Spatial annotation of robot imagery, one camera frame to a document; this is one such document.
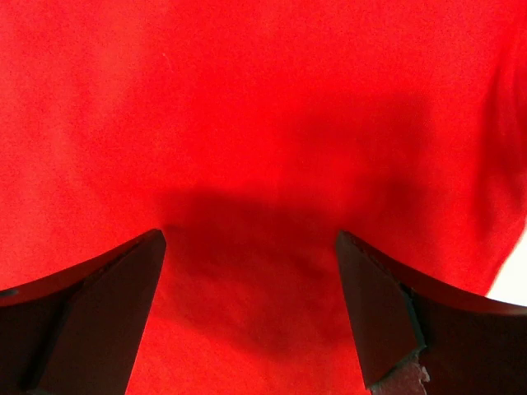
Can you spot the red t-shirt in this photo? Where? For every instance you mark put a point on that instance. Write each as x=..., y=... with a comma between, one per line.
x=251, y=133

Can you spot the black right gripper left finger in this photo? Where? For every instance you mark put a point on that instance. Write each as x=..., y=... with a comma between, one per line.
x=77, y=331

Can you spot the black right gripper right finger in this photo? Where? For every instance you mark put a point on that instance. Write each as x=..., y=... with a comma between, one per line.
x=417, y=335

